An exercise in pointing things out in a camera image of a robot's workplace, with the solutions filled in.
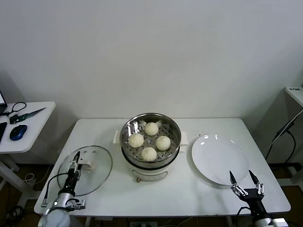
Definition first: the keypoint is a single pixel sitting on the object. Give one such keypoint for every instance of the blue black computer mouse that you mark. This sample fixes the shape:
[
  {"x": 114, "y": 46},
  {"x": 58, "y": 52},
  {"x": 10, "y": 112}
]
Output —
[{"x": 18, "y": 132}]

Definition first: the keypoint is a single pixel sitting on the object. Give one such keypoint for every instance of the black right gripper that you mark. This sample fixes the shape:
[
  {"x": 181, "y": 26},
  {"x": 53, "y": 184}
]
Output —
[{"x": 253, "y": 197}]

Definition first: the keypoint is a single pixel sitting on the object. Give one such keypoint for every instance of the white steamed baozi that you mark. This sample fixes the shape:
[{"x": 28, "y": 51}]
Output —
[
  {"x": 148, "y": 154},
  {"x": 163, "y": 143},
  {"x": 136, "y": 140},
  {"x": 151, "y": 128}
]

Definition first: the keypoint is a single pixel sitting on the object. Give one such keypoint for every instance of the steel steamer basket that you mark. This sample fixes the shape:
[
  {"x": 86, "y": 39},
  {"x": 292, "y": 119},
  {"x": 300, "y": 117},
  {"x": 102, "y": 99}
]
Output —
[{"x": 165, "y": 132}]

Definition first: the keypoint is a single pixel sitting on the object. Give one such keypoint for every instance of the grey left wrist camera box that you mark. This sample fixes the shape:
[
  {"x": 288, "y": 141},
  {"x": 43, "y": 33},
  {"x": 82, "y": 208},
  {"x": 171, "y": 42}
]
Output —
[{"x": 78, "y": 204}]

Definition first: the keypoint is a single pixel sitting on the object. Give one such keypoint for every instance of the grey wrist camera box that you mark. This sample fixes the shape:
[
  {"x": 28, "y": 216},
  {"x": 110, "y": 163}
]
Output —
[
  {"x": 78, "y": 204},
  {"x": 279, "y": 222}
]

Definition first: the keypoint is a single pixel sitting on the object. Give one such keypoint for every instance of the white side table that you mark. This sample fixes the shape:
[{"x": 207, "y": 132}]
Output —
[{"x": 35, "y": 132}]

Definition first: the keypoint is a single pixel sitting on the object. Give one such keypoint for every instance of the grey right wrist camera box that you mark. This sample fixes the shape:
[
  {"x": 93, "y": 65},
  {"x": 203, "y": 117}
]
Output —
[{"x": 279, "y": 222}]

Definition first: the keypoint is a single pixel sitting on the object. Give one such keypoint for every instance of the laptop computer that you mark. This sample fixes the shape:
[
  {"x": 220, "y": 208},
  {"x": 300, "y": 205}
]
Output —
[{"x": 2, "y": 99}]

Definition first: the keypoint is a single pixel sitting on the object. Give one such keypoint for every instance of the white round plate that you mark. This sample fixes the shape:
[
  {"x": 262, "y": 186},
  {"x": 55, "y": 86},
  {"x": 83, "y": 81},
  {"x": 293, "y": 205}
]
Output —
[{"x": 213, "y": 153}]

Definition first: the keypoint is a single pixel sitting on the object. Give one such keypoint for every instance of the cream electric cooker pot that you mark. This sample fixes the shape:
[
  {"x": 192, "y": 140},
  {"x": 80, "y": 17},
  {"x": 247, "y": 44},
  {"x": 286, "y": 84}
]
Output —
[{"x": 151, "y": 173}]

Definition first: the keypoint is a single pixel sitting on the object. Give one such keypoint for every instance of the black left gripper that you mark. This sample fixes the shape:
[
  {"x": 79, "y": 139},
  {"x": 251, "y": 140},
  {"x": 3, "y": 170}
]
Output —
[{"x": 73, "y": 180}]

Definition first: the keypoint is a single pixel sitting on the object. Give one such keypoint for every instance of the white table with black label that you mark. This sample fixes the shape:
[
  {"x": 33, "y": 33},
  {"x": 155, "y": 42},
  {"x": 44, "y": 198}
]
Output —
[{"x": 294, "y": 93}]

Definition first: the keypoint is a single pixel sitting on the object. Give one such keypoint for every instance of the black keyboard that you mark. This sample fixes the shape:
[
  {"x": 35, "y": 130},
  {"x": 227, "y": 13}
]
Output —
[{"x": 2, "y": 131}]

